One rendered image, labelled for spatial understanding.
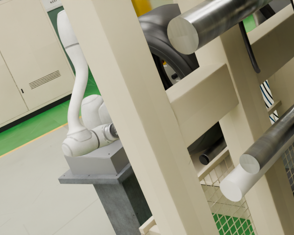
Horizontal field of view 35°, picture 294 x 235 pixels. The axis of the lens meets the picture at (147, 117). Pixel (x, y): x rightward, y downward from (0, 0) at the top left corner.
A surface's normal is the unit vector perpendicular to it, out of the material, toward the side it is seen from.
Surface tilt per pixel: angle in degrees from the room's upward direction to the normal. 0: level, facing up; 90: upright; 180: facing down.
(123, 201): 90
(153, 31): 48
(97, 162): 90
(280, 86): 90
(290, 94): 90
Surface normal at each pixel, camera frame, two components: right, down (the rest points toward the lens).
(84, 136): 0.52, -0.26
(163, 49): -0.61, 0.34
